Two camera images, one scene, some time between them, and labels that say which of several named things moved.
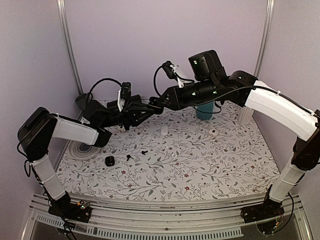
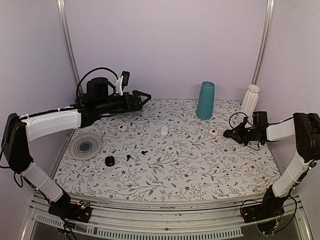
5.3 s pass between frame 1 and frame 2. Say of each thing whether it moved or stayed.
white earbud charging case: stayed
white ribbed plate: stayed
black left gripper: moved
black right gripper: moved
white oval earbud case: stayed
